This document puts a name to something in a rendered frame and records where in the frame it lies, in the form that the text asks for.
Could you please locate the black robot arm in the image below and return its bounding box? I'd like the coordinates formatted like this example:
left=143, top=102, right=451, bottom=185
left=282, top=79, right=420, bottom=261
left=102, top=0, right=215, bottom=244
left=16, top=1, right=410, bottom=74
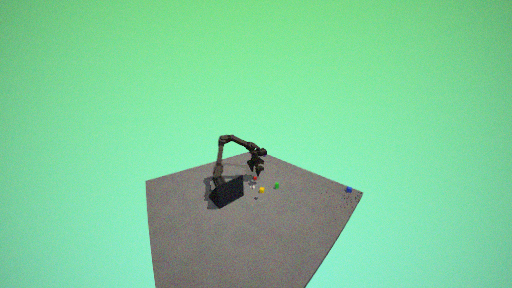
left=212, top=134, right=267, bottom=186

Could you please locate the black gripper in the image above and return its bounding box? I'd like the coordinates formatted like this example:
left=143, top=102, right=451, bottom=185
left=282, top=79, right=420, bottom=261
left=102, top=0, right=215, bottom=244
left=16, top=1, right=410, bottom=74
left=247, top=158, right=264, bottom=177

